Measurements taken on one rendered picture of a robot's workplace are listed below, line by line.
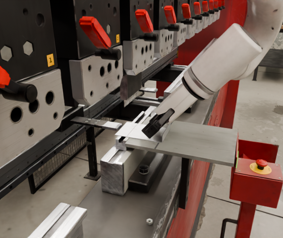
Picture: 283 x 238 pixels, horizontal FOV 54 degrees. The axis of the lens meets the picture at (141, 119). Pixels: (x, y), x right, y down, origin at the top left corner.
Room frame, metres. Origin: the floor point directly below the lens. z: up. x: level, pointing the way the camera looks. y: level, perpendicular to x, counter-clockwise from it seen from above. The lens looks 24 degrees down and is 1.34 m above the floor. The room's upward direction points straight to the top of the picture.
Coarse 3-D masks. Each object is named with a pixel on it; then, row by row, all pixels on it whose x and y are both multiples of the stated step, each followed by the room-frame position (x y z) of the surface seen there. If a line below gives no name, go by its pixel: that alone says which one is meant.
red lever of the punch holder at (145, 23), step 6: (138, 12) 0.57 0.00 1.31; (144, 12) 0.57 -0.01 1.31; (138, 18) 0.57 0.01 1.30; (144, 18) 0.57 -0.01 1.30; (144, 24) 0.58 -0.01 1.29; (150, 24) 0.59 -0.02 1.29; (144, 30) 0.60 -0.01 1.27; (150, 30) 0.60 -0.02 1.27; (144, 36) 0.63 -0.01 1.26; (150, 36) 0.62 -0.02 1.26; (156, 36) 0.62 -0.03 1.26
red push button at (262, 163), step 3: (258, 159) 0.85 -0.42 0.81; (261, 159) 0.84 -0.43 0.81; (258, 162) 0.82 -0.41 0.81; (261, 162) 0.82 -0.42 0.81; (264, 162) 0.82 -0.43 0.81; (258, 165) 0.82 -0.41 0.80; (261, 165) 0.81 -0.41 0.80; (264, 165) 0.81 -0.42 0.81; (258, 168) 0.82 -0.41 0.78; (261, 168) 0.82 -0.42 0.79
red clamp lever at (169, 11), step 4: (164, 8) 0.76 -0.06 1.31; (168, 8) 0.76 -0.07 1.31; (172, 8) 0.76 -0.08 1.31; (164, 12) 0.77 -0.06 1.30; (168, 12) 0.76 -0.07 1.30; (172, 12) 0.76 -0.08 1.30; (168, 16) 0.77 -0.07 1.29; (172, 16) 0.77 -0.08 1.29; (168, 20) 0.78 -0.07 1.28; (172, 20) 0.78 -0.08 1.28; (172, 24) 0.80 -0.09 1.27; (164, 28) 0.82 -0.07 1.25; (168, 28) 0.82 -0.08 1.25; (172, 28) 0.81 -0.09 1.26; (176, 28) 0.81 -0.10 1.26
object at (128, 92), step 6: (126, 78) 0.66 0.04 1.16; (132, 78) 0.69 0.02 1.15; (138, 78) 0.73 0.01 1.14; (120, 84) 0.66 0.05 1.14; (126, 84) 0.66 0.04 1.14; (132, 84) 0.69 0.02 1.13; (138, 84) 0.73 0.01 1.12; (120, 90) 0.66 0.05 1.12; (126, 90) 0.66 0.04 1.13; (132, 90) 0.69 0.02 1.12; (120, 96) 0.66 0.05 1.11; (126, 96) 0.66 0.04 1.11; (132, 96) 0.71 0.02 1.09; (126, 102) 0.67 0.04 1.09
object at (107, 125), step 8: (72, 112) 0.76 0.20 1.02; (80, 112) 0.80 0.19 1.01; (64, 120) 0.72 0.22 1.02; (72, 120) 0.74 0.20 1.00; (80, 120) 0.74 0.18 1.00; (88, 120) 0.74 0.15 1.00; (96, 120) 0.74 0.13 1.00; (64, 128) 0.71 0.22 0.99; (104, 128) 0.70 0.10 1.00; (112, 128) 0.69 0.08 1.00
